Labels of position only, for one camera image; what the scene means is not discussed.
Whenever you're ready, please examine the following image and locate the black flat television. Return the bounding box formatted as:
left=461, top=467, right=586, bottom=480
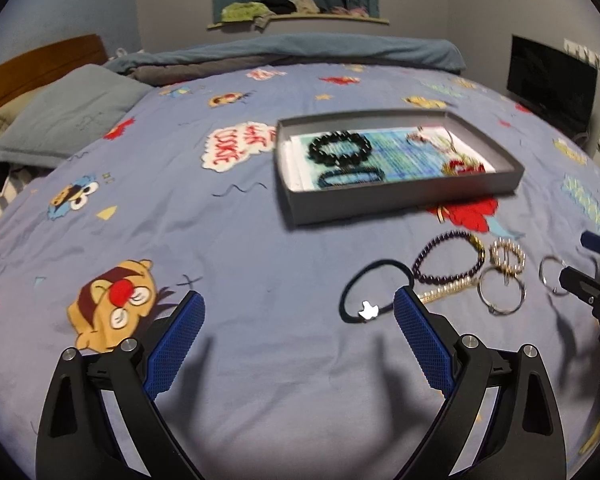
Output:
left=506, top=36, right=598, bottom=133

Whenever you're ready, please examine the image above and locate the blue folded blanket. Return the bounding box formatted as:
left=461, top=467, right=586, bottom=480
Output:
left=105, top=32, right=466, bottom=74

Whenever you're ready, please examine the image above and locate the black white striped pillow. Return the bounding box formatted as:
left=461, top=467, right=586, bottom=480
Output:
left=0, top=168, right=33, bottom=219

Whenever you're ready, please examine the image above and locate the grey folded blanket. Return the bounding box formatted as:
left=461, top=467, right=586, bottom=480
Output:
left=128, top=54, right=289, bottom=87

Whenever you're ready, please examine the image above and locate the large black bead bracelet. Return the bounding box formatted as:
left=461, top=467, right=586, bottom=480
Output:
left=307, top=130, right=374, bottom=166

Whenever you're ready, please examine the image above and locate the blue cartoon bed sheet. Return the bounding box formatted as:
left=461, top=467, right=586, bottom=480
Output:
left=0, top=64, right=600, bottom=479

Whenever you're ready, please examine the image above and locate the silver bangle bracelet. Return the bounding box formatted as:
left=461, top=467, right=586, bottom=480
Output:
left=477, top=264, right=528, bottom=317

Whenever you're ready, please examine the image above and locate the olive green pillow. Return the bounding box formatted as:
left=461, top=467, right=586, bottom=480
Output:
left=0, top=88, right=41, bottom=136

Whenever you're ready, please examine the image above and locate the pink cloth on sill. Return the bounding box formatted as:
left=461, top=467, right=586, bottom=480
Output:
left=329, top=6, right=370, bottom=18

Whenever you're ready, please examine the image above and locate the white wall socket strip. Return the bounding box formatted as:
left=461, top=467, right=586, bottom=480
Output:
left=562, top=38, right=600, bottom=71

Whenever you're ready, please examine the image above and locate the dark purple bead bracelet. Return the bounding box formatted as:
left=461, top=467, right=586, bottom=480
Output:
left=412, top=230, right=488, bottom=286

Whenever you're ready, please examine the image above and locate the small silver ring bangle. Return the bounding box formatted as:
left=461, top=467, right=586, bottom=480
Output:
left=538, top=255, right=568, bottom=297

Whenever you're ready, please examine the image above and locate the wooden headboard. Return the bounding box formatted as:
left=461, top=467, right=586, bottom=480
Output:
left=0, top=34, right=108, bottom=107

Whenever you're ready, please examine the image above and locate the grey blue pillow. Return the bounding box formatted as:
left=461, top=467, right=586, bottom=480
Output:
left=0, top=64, right=152, bottom=169

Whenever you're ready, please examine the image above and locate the black elastic hair tie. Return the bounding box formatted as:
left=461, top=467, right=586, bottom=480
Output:
left=338, top=258, right=414, bottom=325

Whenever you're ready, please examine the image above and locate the grey shallow cardboard box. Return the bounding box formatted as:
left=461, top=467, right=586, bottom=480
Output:
left=275, top=110, right=524, bottom=226

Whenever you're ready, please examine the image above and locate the round pearl hair clip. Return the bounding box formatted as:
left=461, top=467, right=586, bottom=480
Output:
left=489, top=238, right=526, bottom=276

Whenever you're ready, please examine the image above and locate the red bead bracelet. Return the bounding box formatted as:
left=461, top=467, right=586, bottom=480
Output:
left=446, top=158, right=479, bottom=176

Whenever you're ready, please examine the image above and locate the green cloth on sill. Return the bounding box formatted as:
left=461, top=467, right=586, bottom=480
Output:
left=220, top=1, right=275, bottom=30

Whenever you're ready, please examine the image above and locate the blue crystal bead bracelet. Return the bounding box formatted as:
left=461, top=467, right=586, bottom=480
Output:
left=316, top=167, right=386, bottom=189

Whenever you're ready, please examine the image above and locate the beige cloth on sill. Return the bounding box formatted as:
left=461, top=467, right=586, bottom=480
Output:
left=290, top=0, right=321, bottom=14

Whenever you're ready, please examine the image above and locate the black cloth on sill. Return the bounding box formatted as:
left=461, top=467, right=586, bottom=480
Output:
left=259, top=0, right=297, bottom=15

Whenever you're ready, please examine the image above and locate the pearl bar hair clip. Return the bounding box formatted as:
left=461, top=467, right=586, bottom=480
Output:
left=417, top=278, right=477, bottom=304

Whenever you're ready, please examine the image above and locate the blue green printed paper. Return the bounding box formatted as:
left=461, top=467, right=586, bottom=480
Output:
left=282, top=126, right=495, bottom=192

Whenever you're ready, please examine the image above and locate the wooden window sill shelf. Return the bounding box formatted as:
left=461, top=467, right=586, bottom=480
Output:
left=207, top=13, right=390, bottom=32

